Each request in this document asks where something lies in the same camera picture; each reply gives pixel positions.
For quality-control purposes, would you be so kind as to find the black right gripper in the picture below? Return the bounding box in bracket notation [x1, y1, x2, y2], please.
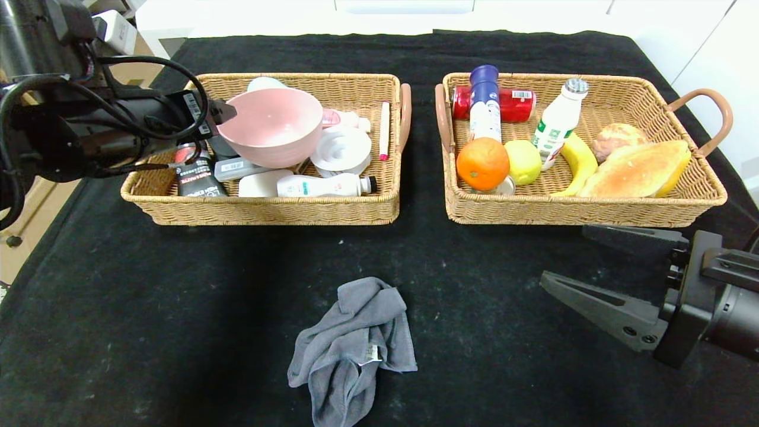
[540, 224, 759, 369]

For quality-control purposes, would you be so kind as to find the striped croissant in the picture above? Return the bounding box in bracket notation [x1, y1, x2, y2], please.
[578, 141, 688, 199]

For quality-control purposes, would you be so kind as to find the yellow banana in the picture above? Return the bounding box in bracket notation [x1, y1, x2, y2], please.
[551, 132, 598, 197]

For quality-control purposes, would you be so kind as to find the orange mandarin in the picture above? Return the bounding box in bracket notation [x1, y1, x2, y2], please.
[456, 138, 511, 192]

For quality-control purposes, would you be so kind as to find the white bottle blue cap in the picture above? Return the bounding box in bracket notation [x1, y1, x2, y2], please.
[468, 65, 503, 143]

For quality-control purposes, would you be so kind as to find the grey cloth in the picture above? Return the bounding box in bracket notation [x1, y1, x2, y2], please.
[288, 277, 418, 427]

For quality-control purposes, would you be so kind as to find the pink bowl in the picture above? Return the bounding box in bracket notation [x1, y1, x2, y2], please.
[215, 88, 324, 169]

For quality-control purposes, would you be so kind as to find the wicker basket with food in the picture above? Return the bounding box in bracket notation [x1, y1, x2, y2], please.
[435, 73, 734, 229]

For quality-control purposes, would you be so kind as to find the wicker basket with toiletries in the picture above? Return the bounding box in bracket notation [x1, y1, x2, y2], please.
[120, 73, 413, 227]

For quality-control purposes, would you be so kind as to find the yellow mango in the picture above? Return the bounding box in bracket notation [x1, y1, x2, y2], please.
[655, 145, 693, 196]

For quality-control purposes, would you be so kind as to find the round bread bun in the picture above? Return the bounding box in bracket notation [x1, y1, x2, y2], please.
[593, 123, 650, 164]

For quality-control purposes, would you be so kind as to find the yellow lemon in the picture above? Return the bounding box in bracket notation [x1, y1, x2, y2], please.
[504, 140, 542, 186]

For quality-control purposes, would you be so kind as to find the white bottle silver cap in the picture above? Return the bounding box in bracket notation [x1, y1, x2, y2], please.
[530, 78, 589, 171]

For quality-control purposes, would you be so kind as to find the black tablecloth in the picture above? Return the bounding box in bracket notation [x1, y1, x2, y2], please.
[0, 30, 759, 427]

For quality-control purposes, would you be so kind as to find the red drink can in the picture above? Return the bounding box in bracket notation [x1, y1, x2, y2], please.
[452, 86, 537, 124]

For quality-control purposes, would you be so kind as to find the pink white stick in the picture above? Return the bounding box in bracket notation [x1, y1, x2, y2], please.
[378, 101, 392, 161]

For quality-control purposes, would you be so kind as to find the white round container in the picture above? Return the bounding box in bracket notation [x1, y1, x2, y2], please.
[310, 126, 373, 179]

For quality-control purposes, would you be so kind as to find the pink white small bottle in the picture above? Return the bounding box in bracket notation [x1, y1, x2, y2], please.
[322, 109, 372, 134]

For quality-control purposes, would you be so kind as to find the white bottle black cap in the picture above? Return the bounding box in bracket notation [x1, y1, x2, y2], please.
[239, 169, 378, 198]

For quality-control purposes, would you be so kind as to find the grey rectangular case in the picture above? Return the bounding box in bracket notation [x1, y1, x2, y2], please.
[213, 156, 275, 182]

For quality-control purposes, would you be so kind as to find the teal cup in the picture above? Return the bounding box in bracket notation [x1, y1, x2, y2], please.
[247, 77, 289, 93]

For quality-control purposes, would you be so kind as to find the white cabinet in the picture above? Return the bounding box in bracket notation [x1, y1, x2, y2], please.
[135, 0, 629, 67]

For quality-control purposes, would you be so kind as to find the black pouch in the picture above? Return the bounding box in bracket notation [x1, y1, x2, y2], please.
[206, 135, 238, 160]

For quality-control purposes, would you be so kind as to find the black red bottle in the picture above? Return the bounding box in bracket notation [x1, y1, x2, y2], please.
[175, 142, 229, 198]

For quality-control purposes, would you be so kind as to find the beige wooden rack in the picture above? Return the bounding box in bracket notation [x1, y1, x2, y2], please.
[0, 184, 36, 248]

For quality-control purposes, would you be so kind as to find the black camera cable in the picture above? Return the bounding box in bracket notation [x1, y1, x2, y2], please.
[83, 55, 209, 142]

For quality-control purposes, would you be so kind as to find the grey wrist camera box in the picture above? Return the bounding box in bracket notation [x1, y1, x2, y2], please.
[92, 9, 138, 55]

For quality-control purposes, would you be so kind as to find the black braided cable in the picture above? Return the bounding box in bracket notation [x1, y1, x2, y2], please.
[0, 74, 72, 232]

